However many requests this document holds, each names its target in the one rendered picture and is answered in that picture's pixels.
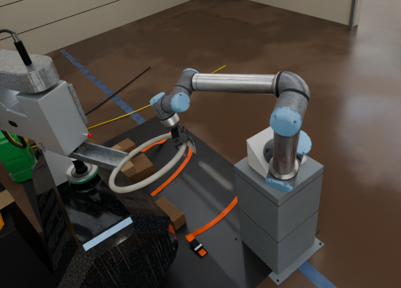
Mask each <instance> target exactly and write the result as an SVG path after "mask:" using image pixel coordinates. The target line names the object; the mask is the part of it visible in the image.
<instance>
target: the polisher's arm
mask: <svg viewBox="0 0 401 288"><path fill-rule="evenodd" d="M18 93H19V92H18V91H14V90H10V89H6V88H1V87H0V130H3V131H6V132H9V133H12V134H15V135H18V136H21V137H25V138H28V139H30V140H34V142H35V143H36V145H37V147H38V148H41V149H42V152H44V153H45V152H46V151H45V149H44V147H43V145H42V144H41V140H40V139H39V137H38V135H37V133H36V132H35V130H34V128H33V126H32V125H31V123H30V121H29V119H28V118H27V116H26V114H25V112H24V111H23V109H22V107H21V105H20V103H19V102H18V100H17V98H16V94H18Z"/></svg>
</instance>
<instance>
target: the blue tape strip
mask: <svg viewBox="0 0 401 288"><path fill-rule="evenodd" d="M132 222H133V221H132V220H131V218H130V217H128V218H127V219H125V220H123V221H122V222H120V223H118V224H117V225H115V226H114V227H112V228H110V229H108V230H107V231H105V232H104V233H102V234H100V235H99V236H97V237H95V238H94V239H92V240H90V241H89V242H87V243H85V244H84V245H83V247H84V249H85V251H87V250H88V249H90V248H92V247H93V246H95V245H96V244H98V243H99V242H101V241H103V240H104V239H106V238H108V237H110V236H111V235H112V234H114V233H116V232H118V231H119V230H121V229H123V228H124V227H126V226H127V225H129V224H130V223H132Z"/></svg>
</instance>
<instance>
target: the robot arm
mask: <svg viewBox="0 0 401 288"><path fill-rule="evenodd" d="M193 91H211V92H231V93H242V94H262V95H275V96H276V97H277V98H278V100H277V103H276V105H275V108H274V110H273V113H272V115H271V116H270V126H271V128H272V129H273V138H272V139H270V140H268V141H267V142H266V144H265V145H264V149H263V154H264V158H265V160H266V161H267V163H268V164H269V171H268V174H267V176H266V180H265V182H266V184H267V185H269V186H271V187H273V188H275V189H277V190H280V191H286V192H289V191H291V190H292V188H293V187H294V184H295V180H296V177H297V174H298V171H299V168H300V165H301V162H302V159H303V156H304V155H305V154H307V153H308V152H309V151H310V149H311V140H310V138H309V136H308V135H307V134H306V133H305V132H303V131H301V128H302V125H303V119H304V115H305V112H306V109H307V106H308V103H309V101H310V90H309V88H308V86H307V84H306V83H305V81H304V80H303V79H302V78H301V77H299V76H298V75H296V74H295V73H292V72H287V71H280V72H279V73H278V74H276V75H253V74H222V73H199V72H198V71H196V70H195V69H191V68H188V69H185V70H184V71H183V72H182V74H181V75H180V78H179V80H178V82H177V83H176V85H175V87H174V89H173V90H172V93H171V94H170V95H166V93H164V92H161V93H159V94H157V95H155V96H154V97H153V98H152V99H151V100H150V104H151V105H152V107H153V109H154V110H155V112H156V114H157V115H158V116H159V118H160V120H161V123H163V125H164V126H165V127H167V128H168V129H170V130H171V136H172V142H173V146H174V147H175V148H176V149H177V150H178V151H179V149H180V147H181V145H183V142H185V143H186V141H187V146H189V147H190V148H191V150H192V151H193V153H194V154H196V148H195V145H194V142H193V140H192V138H191V137H190V136H189V132H188V130H187V129H186V127H185V126H183V127H182V126H181V125H180V121H179V119H180V118H179V116H178V114H177V113H181V112H184V111H186V110H187V109H188V108H189V105H190V96H191V94H192V92H193Z"/></svg>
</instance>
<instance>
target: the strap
mask: <svg viewBox="0 0 401 288"><path fill-rule="evenodd" d="M166 140H167V139H164V140H162V141H160V142H158V143H154V144H152V145H150V146H148V147H146V148H145V149H143V150H142V152H144V151H146V150H148V149H149V148H150V147H152V146H153V145H155V144H161V143H164V142H165V141H166ZM192 152H193V151H192V150H191V148H190V147H189V152H188V155H187V158H186V159H185V160H184V162H183V163H182V164H181V166H180V167H179V168H178V169H177V170H176V172H175V173H174V174H173V175H172V176H171V177H170V178H169V179H168V180H167V181H165V182H164V183H163V184H162V185H161V186H160V187H159V188H157V189H156V190H155V191H154V192H153V193H151V195H152V196H155V195H156V194H157V193H158V192H160V191H161V190H162V189H163V188H164V187H166V186H167V185H168V184H169V183H170V182H171V181H172V180H173V179H174V178H175V177H176V176H177V175H178V174H179V173H180V172H181V170H182V169H183V168H184V167H185V165H186V164H187V162H188V161H189V159H190V157H191V155H192ZM236 203H237V196H236V197H235V199H234V200H233V201H232V202H231V204H229V205H228V207H226V208H225V210H224V211H222V212H221V213H220V214H219V215H218V216H217V217H216V218H215V219H213V220H212V221H211V222H209V223H208V224H206V225H205V226H203V227H202V228H200V229H198V230H196V231H194V232H192V233H190V234H188V235H186V236H185V237H186V238H187V237H188V236H190V235H191V234H192V235H193V236H196V235H198V234H200V233H202V232H204V231H206V230H207V229H209V228H211V227H212V226H213V225H215V224H216V223H217V222H218V221H220V220H221V219H222V218H223V217H224V216H226V215H227V214H228V213H229V212H230V210H231V209H232V208H233V207H234V206H235V205H236Z"/></svg>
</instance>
